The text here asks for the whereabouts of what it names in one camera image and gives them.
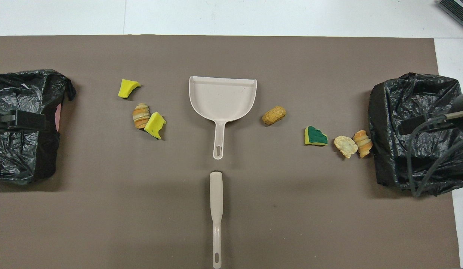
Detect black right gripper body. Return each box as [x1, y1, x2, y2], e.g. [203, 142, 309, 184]
[398, 114, 447, 136]

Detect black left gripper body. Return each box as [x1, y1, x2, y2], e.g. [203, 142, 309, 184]
[0, 111, 46, 132]

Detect striped toy croissant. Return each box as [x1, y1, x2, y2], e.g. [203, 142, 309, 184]
[133, 103, 151, 130]
[352, 129, 373, 158]

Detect pale toy bread piece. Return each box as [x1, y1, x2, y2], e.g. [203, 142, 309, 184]
[334, 135, 359, 159]

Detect green and yellow sponge piece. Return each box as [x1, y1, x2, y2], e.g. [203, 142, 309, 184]
[304, 126, 328, 146]

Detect yellow sponge piece green specks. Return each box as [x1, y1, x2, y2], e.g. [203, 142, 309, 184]
[144, 112, 167, 140]

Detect brown toy bread roll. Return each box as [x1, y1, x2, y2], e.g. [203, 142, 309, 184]
[262, 106, 287, 126]

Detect beige plastic dustpan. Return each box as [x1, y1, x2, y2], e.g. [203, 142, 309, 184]
[189, 76, 257, 160]

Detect beige hand brush black bristles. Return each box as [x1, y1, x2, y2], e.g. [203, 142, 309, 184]
[210, 171, 224, 269]

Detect bin with black bag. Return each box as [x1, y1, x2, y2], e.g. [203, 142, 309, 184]
[368, 72, 463, 197]
[0, 69, 77, 185]

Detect brown table mat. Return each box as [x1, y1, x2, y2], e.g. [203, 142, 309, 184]
[0, 35, 462, 269]

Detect dark ribbed device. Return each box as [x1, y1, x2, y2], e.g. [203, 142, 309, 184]
[438, 0, 463, 33]

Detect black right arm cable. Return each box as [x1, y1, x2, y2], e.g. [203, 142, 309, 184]
[405, 116, 463, 197]

